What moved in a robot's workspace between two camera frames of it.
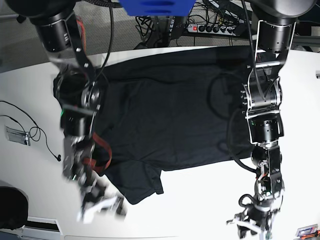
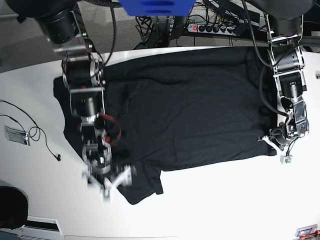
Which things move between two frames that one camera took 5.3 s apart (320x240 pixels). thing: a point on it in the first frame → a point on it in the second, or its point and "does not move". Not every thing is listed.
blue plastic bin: [157, 8] does not move
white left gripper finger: [119, 206] → [125, 178]
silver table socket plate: [18, 136] does not move
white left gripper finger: [82, 215] → [93, 180]
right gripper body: [257, 216] → [279, 136]
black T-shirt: [171, 111] does not move
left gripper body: [91, 193] → [100, 168]
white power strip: [228, 30] does not move
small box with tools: [308, 231] does not move
